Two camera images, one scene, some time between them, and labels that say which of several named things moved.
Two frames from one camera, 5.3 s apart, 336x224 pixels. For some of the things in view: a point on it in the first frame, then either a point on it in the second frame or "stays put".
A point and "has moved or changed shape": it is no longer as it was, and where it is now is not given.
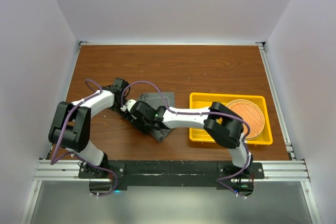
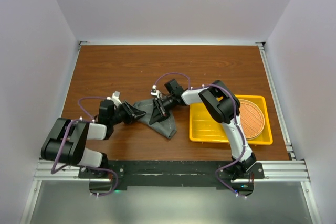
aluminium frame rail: x=68 y=170 stays put
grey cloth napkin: x=164 y=99 has moved or changed shape
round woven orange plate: x=251 y=113 stays put
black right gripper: x=136 y=123 -> x=159 y=112
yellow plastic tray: x=206 y=99 stays put
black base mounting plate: x=117 y=175 stays put
